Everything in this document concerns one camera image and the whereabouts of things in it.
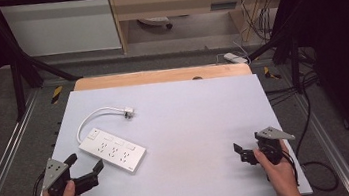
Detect person's right hand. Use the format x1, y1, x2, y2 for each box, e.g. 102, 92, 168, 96
252, 139, 303, 196

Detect white cable with plug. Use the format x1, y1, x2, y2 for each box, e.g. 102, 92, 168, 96
73, 103, 138, 144

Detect bundle of hanging cables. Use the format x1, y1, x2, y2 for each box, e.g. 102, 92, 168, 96
238, 0, 279, 44

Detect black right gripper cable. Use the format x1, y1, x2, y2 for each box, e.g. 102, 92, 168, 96
281, 143, 341, 196

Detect office chair base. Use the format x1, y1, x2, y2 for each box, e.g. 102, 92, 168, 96
137, 14, 175, 34

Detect black floor cables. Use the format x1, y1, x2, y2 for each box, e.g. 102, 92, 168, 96
260, 44, 323, 108

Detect white cabinet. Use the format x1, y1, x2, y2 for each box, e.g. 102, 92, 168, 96
0, 0, 123, 63

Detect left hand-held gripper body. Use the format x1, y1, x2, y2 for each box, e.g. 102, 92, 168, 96
38, 154, 82, 196

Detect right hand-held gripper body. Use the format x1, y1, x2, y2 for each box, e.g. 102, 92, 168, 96
254, 123, 299, 168

